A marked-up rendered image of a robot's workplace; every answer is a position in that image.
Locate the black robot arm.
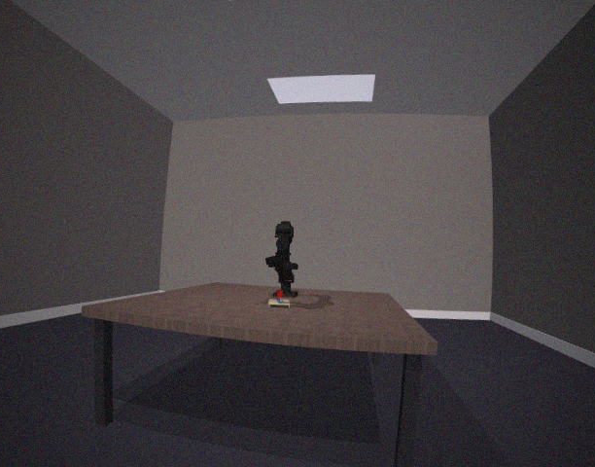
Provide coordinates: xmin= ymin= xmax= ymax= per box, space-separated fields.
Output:
xmin=265 ymin=221 xmax=295 ymax=294

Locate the beige circuit board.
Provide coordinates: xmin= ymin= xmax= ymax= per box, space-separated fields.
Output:
xmin=268 ymin=291 xmax=290 ymax=308

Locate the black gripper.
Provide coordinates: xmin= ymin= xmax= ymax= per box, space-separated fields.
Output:
xmin=268 ymin=250 xmax=298 ymax=284

